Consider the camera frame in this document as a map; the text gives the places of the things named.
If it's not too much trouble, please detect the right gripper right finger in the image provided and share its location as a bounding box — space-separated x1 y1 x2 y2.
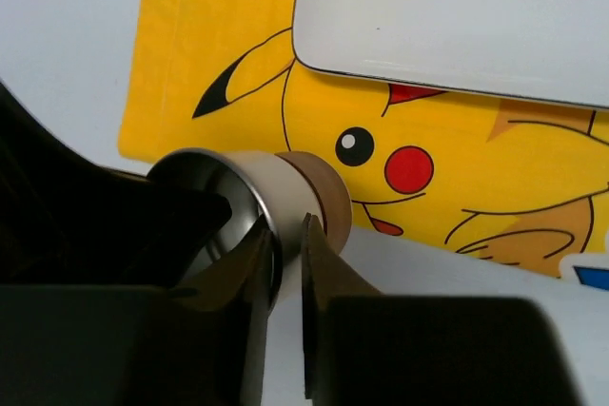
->
301 215 581 405

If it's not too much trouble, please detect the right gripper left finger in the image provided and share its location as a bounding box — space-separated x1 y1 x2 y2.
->
1 227 271 405

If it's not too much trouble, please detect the paper cup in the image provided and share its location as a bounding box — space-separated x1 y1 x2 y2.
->
147 148 353 302

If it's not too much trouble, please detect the yellow pikachu cloth napkin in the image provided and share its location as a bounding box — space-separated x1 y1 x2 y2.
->
119 0 608 289

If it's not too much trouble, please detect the white rectangular plate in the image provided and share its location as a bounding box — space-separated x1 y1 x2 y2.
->
293 0 608 108

